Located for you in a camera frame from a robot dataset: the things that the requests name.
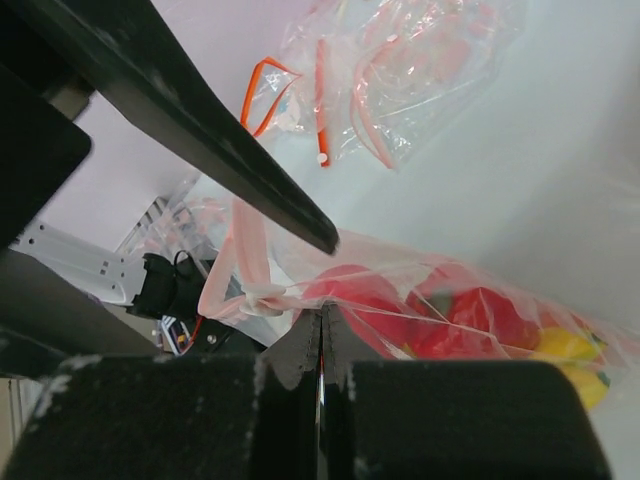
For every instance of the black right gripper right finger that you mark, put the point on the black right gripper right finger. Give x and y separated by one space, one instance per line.
460 419

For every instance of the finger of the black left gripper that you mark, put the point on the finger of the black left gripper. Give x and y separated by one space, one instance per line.
127 52

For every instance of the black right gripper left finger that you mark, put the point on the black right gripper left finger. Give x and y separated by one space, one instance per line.
199 416

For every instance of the clear red-dotted zip bag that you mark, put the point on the clear red-dotted zip bag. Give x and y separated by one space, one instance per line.
405 304

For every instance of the red toy bell pepper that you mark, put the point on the red toy bell pepper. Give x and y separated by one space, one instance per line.
465 318

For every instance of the yellow toy banana bunch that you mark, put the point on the yellow toy banana bunch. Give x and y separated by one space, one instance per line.
579 357

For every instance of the red toy apple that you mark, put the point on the red toy apple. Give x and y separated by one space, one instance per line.
369 303

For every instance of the clear zip bag front left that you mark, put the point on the clear zip bag front left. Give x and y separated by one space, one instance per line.
192 218

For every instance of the clear zip bag pile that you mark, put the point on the clear zip bag pile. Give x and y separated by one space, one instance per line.
378 76

